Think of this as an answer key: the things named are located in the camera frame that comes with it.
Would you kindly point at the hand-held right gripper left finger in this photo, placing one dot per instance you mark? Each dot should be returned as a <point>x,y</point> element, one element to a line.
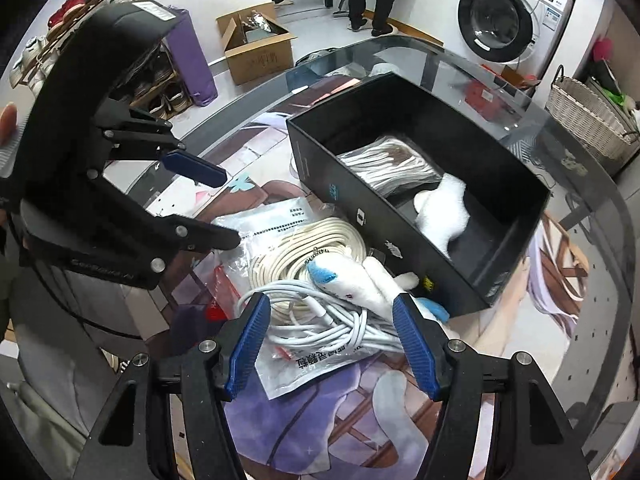
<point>247,345</point>

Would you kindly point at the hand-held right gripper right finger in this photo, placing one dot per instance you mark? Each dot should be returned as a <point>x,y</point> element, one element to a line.
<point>415,350</point>

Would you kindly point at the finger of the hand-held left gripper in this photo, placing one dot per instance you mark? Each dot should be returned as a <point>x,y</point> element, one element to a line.
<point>210,235</point>
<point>195,166</point>

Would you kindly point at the black cardboard box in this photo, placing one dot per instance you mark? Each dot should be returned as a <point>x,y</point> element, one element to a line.
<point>340,180</point>

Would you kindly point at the pink soft object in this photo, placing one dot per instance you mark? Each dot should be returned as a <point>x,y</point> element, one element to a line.
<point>602,50</point>

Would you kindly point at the person's left hand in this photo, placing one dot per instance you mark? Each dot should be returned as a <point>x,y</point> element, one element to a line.
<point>7,125</point>

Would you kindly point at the silver printed plastic bag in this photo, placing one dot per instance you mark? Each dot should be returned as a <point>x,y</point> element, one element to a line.
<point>260,225</point>

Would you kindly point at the clear bag with red label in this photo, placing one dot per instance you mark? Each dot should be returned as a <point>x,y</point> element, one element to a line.
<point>222,285</point>

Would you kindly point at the white printed plastic bag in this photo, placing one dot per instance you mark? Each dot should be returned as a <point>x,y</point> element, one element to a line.
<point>310,370</point>

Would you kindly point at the white and blue shark plush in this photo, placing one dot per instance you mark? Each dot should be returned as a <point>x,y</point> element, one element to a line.
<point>370,285</point>

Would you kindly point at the purple rolled yoga mat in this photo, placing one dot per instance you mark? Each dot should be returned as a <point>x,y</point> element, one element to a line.
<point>192,70</point>

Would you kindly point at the printed table mat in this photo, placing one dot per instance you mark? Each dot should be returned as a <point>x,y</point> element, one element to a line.
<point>320,425</point>

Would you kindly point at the brown cardboard box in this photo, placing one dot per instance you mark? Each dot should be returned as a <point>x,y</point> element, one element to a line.
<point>260,60</point>

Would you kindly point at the white plush toy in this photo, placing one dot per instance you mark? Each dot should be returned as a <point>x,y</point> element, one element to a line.
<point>445,210</point>

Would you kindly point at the grey trash bin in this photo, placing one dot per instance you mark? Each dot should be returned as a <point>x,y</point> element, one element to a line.
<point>320,57</point>

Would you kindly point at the person's grey clothing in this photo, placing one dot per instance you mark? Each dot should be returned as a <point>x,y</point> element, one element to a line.
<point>60,360</point>

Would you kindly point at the red box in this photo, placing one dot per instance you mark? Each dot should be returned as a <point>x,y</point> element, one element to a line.
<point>480,95</point>

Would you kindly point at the white wicker basket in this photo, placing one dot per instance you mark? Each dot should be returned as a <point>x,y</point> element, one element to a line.
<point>585,115</point>

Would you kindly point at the green bag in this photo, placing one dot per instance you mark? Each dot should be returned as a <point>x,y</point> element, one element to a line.
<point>614,95</point>

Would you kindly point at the white washing machine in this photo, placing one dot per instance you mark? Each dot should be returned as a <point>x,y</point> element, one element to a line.
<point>492,20</point>

